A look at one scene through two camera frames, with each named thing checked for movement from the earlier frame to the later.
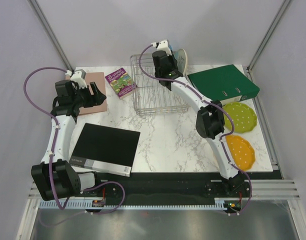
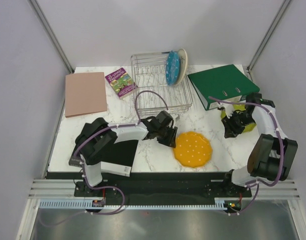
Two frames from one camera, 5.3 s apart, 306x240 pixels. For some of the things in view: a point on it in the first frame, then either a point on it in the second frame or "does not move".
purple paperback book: (121, 82) does not move
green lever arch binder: (228, 84) does not move
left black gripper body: (82, 96) -> (161, 130)
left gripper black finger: (99, 97) -> (168, 137)
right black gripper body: (171, 61) -> (248, 119)
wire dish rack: (150, 96) does not move
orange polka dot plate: (242, 151) -> (192, 149)
